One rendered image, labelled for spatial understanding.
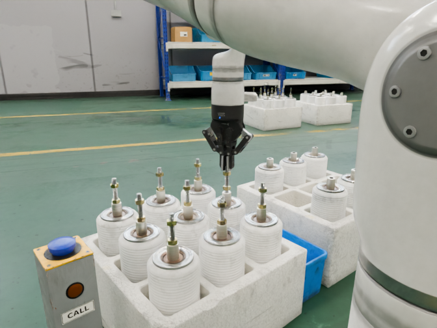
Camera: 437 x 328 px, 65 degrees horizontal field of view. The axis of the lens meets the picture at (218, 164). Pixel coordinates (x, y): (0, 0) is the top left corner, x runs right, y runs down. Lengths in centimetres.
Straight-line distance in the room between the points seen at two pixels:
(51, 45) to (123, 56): 101
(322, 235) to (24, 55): 521
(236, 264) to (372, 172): 52
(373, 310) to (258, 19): 22
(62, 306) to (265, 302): 40
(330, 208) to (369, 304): 74
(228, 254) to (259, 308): 15
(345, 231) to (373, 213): 77
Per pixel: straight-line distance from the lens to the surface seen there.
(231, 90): 75
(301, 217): 100
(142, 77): 567
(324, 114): 327
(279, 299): 82
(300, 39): 29
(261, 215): 77
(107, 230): 81
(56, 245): 58
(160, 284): 63
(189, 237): 77
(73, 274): 58
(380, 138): 21
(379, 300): 24
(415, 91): 19
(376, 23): 28
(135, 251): 71
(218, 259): 69
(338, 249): 99
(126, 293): 70
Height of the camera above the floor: 60
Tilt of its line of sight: 18 degrees down
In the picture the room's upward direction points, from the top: straight up
